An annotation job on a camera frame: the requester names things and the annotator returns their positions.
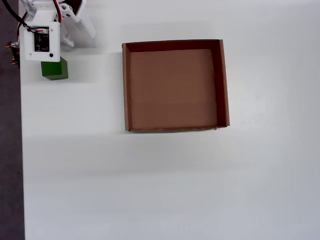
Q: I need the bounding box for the thick black camera cable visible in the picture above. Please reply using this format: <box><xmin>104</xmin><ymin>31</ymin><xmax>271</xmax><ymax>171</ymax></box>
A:
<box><xmin>1</xmin><ymin>0</ymin><xmax>35</xmax><ymax>29</ymax></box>

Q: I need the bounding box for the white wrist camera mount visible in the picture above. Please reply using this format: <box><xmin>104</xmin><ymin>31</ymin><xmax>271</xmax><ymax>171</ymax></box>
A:
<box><xmin>23</xmin><ymin>21</ymin><xmax>61</xmax><ymax>62</ymax></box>

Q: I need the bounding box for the brown cardboard box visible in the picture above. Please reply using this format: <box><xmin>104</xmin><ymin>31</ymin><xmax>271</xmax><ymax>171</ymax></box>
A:
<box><xmin>121</xmin><ymin>39</ymin><xmax>231</xmax><ymax>133</ymax></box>

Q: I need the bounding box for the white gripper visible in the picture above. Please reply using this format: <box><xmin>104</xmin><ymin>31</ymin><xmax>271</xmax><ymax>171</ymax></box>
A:
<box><xmin>32</xmin><ymin>0</ymin><xmax>98</xmax><ymax>49</ymax></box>

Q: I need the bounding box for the green cube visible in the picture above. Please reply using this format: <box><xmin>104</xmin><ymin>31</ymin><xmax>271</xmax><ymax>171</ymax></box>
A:
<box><xmin>40</xmin><ymin>56</ymin><xmax>69</xmax><ymax>81</ymax></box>

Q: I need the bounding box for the red white gripper servo wire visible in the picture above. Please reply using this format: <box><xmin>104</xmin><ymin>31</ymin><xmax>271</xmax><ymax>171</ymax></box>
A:
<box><xmin>52</xmin><ymin>0</ymin><xmax>65</xmax><ymax>24</ymax></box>

